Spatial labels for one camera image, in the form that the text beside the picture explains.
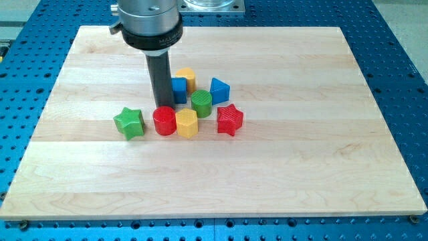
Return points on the blue cube block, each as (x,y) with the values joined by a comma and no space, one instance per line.
(180,90)

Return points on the blue triangle block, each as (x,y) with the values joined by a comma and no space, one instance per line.
(220,91)

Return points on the red star block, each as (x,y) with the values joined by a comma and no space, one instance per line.
(229,119)

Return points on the green cylinder block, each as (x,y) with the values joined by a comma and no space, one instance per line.
(201,102)

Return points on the yellow hexagon block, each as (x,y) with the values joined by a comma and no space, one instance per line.
(187,123)

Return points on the red cylinder block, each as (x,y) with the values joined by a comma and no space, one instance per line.
(164,120)

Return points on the yellow rounded block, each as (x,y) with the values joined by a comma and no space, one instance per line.
(189,74)

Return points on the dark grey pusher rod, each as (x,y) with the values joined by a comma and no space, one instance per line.
(160,77)

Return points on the green star block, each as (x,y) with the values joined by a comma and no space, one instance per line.
(130,123)

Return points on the light wooden board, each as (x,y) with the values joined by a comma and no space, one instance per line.
(313,141)

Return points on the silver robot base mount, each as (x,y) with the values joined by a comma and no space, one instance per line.
(211,7)

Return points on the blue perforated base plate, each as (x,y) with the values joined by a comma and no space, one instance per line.
(33,63)

